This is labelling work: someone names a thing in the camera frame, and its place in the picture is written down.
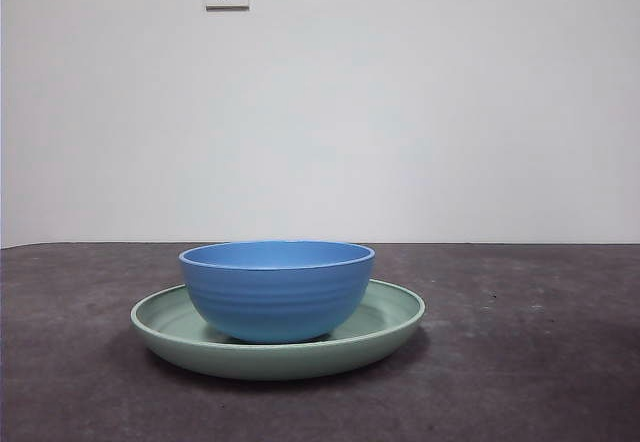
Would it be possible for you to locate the blue bowl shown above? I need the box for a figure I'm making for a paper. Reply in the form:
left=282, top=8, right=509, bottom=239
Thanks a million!
left=178, top=240, right=376, bottom=343

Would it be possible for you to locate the green plate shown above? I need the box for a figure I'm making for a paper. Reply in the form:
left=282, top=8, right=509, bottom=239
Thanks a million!
left=130, top=277, right=427, bottom=381

